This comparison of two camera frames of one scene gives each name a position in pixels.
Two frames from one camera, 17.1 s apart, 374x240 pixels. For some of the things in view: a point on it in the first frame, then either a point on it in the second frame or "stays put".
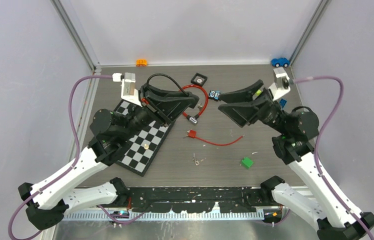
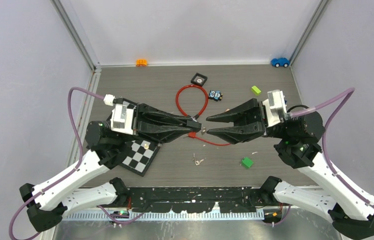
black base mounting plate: [197, 199] stays put
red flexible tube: [194, 120] stays put
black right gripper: [242, 113] → [253, 120]
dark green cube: [246, 162] stays put
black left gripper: [165, 105] → [148, 121]
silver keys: [197, 162] stays put
